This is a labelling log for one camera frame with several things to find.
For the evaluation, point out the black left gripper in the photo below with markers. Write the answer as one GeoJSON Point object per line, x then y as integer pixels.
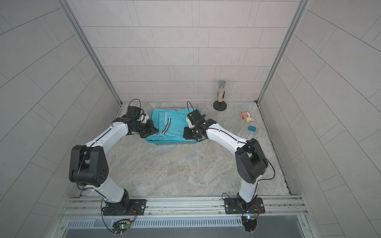
{"type": "Point", "coordinates": [151, 129]}

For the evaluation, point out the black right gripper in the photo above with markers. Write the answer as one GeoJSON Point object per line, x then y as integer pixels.
{"type": "Point", "coordinates": [188, 135]}

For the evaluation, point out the teal striped pants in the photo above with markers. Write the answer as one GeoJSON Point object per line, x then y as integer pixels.
{"type": "Point", "coordinates": [172, 125]}

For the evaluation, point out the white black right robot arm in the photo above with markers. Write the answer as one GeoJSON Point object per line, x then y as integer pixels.
{"type": "Point", "coordinates": [251, 163]}

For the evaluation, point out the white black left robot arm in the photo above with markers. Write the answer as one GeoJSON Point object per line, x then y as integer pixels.
{"type": "Point", "coordinates": [89, 166]}

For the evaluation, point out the teal plastic basket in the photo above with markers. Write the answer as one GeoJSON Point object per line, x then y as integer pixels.
{"type": "Point", "coordinates": [172, 139]}

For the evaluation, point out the glitter microphone on stand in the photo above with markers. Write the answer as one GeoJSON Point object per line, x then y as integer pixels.
{"type": "Point", "coordinates": [220, 104]}

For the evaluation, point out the red yellow small box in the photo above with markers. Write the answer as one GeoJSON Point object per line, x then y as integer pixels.
{"type": "Point", "coordinates": [246, 116]}

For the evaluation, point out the small teal block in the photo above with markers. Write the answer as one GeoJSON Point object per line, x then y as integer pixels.
{"type": "Point", "coordinates": [252, 128]}

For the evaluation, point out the left circuit board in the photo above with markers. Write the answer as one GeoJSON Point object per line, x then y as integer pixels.
{"type": "Point", "coordinates": [120, 226]}

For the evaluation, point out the circuit board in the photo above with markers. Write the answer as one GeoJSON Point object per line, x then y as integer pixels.
{"type": "Point", "coordinates": [249, 223]}
{"type": "Point", "coordinates": [120, 226]}

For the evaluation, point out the right circuit board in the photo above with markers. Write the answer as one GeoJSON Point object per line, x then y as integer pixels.
{"type": "Point", "coordinates": [249, 223]}

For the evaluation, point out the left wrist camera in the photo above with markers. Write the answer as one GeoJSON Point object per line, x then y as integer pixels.
{"type": "Point", "coordinates": [133, 112]}

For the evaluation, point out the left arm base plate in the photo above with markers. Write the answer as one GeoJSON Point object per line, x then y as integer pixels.
{"type": "Point", "coordinates": [133, 207]}

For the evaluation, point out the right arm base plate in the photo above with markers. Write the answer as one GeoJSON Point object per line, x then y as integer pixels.
{"type": "Point", "coordinates": [238, 206]}

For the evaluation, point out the aluminium mounting rail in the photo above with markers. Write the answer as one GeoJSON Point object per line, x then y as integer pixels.
{"type": "Point", "coordinates": [199, 206]}

